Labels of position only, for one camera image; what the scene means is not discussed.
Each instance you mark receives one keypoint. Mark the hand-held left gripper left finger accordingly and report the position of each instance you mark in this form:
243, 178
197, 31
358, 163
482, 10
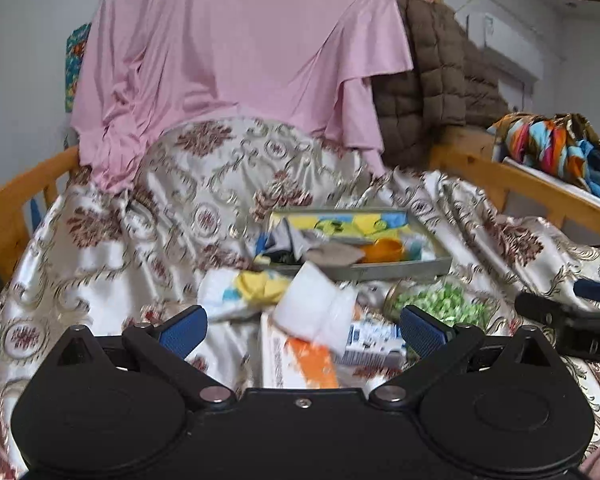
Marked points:
185, 330

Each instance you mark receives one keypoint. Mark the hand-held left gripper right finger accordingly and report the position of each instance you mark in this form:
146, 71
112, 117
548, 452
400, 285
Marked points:
422, 331

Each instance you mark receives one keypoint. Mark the cartoon printed tray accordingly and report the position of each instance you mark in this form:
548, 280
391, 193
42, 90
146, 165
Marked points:
405, 271

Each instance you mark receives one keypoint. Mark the white tissue pack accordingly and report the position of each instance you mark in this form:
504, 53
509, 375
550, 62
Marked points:
312, 307

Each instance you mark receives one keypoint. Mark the bag of green candies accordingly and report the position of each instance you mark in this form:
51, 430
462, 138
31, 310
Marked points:
440, 302

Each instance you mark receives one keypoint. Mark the blue white carton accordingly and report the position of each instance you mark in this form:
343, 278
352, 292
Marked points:
375, 345

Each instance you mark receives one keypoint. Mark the white yellow printed cloth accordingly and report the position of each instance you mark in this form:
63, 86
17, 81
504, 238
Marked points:
240, 292

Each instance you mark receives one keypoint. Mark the light blue small item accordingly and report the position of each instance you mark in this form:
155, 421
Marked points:
414, 250

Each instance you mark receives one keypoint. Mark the orange plastic cup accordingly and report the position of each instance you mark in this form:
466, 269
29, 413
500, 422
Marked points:
382, 251

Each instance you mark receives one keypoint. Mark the small yellow cloth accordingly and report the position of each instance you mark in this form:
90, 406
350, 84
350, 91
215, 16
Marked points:
262, 259

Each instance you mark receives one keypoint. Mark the floral satin blanket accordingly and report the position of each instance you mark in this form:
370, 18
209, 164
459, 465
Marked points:
105, 260

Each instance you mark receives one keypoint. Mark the brown sock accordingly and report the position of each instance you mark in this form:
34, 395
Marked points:
337, 255

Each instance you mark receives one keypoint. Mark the orange white box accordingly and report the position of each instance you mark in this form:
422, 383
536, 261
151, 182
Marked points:
300, 365

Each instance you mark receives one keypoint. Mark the black sock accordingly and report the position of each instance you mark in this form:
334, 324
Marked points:
282, 258

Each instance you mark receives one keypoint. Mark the white board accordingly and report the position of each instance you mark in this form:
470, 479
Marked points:
540, 172

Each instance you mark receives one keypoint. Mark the grey white sock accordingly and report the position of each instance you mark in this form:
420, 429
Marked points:
292, 240

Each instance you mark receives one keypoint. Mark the colourful striped cloth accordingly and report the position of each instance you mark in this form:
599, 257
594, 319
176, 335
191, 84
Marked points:
545, 142

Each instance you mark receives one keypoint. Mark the wooden box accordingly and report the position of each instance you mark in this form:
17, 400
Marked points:
470, 144

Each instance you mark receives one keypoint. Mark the brown quilted jacket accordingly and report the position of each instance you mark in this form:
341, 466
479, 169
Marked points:
430, 80

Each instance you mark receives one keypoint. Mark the white air conditioner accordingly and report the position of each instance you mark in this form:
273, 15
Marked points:
510, 50

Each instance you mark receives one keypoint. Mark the pink hanging cloth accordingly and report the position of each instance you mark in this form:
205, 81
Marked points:
220, 50

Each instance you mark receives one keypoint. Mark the wooden bed frame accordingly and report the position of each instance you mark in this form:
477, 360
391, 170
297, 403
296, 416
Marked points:
480, 167

